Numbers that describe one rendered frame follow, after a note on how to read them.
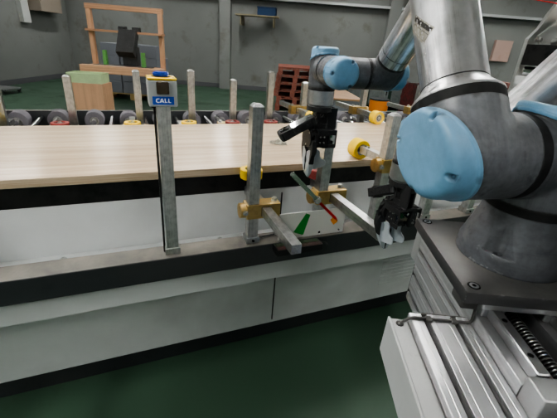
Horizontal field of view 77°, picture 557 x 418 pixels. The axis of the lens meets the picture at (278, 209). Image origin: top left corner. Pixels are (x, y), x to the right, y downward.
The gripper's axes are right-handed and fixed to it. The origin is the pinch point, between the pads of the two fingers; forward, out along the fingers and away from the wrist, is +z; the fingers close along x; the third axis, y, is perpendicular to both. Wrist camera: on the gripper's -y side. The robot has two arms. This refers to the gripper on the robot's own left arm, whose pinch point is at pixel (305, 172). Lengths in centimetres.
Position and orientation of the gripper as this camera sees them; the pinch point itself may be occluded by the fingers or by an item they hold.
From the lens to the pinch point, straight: 108.6
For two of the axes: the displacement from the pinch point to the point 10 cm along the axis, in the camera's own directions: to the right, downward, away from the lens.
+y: 9.6, -0.6, 2.7
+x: -2.7, -4.2, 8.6
